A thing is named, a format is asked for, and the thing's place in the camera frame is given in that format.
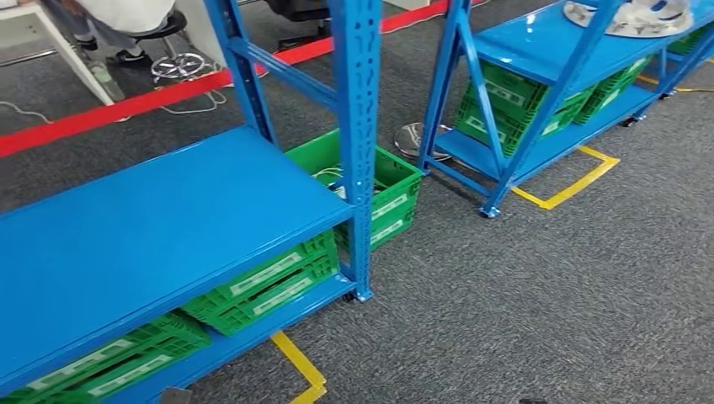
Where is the white cable bundle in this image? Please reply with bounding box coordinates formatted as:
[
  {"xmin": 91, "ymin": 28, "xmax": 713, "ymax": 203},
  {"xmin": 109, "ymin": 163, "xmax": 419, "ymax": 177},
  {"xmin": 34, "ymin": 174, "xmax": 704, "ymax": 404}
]
[{"xmin": 311, "ymin": 166, "xmax": 349, "ymax": 200}]

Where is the yellow floor tape marking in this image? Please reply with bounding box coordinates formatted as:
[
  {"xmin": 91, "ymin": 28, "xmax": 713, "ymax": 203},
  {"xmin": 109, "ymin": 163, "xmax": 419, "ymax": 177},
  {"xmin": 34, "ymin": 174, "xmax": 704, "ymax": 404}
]
[{"xmin": 269, "ymin": 331, "xmax": 328, "ymax": 404}]

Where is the white floor cable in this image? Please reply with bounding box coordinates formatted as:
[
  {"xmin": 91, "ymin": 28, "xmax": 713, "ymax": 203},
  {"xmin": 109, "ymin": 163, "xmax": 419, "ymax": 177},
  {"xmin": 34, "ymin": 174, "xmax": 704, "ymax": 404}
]
[{"xmin": 0, "ymin": 60, "xmax": 270, "ymax": 126}]

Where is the grey plastic wheel cover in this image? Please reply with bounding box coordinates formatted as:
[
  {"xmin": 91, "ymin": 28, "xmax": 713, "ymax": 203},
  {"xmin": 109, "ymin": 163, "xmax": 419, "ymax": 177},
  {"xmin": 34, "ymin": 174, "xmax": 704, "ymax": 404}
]
[{"xmin": 562, "ymin": 0, "xmax": 695, "ymax": 40}]

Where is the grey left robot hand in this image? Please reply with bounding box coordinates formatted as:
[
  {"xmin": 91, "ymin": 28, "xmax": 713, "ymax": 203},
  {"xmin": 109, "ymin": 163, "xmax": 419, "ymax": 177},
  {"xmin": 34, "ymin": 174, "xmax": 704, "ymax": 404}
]
[{"xmin": 160, "ymin": 386, "xmax": 194, "ymax": 404}]

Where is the white desk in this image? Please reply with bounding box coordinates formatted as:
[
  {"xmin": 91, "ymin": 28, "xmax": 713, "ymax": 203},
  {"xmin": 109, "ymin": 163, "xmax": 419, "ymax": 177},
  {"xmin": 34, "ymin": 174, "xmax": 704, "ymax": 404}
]
[{"xmin": 0, "ymin": 0, "xmax": 116, "ymax": 108}]

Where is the blue metal shelf rack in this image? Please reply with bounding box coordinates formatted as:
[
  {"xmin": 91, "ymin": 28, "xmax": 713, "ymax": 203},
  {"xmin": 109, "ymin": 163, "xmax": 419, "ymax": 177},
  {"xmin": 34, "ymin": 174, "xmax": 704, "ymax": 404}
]
[{"xmin": 0, "ymin": 0, "xmax": 384, "ymax": 404}]

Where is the person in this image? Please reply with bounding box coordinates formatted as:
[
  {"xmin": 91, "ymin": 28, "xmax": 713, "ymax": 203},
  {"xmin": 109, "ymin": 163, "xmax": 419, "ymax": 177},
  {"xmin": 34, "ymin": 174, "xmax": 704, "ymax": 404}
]
[{"xmin": 40, "ymin": 0, "xmax": 178, "ymax": 69}]

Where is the red barrier belt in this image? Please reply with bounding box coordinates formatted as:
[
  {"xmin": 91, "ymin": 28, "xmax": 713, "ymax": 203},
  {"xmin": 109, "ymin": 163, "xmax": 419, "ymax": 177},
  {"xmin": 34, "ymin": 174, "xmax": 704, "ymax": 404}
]
[{"xmin": 0, "ymin": 0, "xmax": 488, "ymax": 159}]

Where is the blue metal rack frame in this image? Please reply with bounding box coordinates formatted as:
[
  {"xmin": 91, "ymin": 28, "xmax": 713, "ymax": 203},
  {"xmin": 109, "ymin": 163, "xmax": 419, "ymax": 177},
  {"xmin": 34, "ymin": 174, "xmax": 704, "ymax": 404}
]
[{"xmin": 417, "ymin": 0, "xmax": 714, "ymax": 220}]

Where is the black office chair base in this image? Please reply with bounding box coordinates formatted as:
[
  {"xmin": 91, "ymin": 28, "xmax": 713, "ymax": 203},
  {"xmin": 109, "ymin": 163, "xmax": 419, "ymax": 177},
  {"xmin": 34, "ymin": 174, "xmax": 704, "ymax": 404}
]
[{"xmin": 263, "ymin": 0, "xmax": 337, "ymax": 52}]

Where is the black stool chrome base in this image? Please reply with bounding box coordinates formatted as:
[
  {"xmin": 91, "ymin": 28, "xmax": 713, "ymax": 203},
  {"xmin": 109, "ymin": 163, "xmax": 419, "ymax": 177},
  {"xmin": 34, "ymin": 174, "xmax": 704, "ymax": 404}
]
[{"xmin": 129, "ymin": 9, "xmax": 209, "ymax": 80}]

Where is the clear water bottle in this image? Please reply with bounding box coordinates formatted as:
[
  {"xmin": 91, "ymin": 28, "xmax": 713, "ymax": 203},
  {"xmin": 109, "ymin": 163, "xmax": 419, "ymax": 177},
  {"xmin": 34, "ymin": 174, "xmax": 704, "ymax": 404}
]
[{"xmin": 88, "ymin": 60, "xmax": 128, "ymax": 104}]

